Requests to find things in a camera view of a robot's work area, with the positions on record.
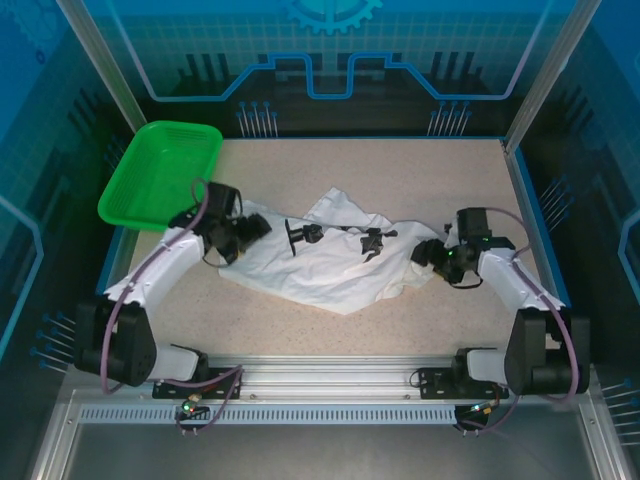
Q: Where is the white t-shirt with robot print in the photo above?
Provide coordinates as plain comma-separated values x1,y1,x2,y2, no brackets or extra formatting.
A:
218,186,449,317

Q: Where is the green plastic basket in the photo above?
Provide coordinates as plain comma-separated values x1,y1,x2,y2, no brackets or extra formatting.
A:
97,119,225,232

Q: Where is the steel shelf plate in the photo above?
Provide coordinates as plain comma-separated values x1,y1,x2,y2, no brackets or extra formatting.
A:
29,389,632,480

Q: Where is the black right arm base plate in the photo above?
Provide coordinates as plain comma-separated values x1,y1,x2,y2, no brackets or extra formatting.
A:
416,366,510,401

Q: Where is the aluminium table side rail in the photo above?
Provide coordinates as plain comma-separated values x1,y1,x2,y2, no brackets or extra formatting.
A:
501,138,571,308

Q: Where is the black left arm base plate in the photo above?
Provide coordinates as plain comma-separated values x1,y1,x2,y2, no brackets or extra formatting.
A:
152,366,245,401

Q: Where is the aluminium mounting rail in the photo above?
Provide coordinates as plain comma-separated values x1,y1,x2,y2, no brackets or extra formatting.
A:
149,353,511,402

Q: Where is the slotted grey cable duct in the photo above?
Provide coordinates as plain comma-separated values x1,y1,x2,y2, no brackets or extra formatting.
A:
77,405,460,427

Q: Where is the aluminium frame post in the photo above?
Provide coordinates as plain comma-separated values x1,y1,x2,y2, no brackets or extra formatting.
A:
503,0,605,154
53,0,148,136

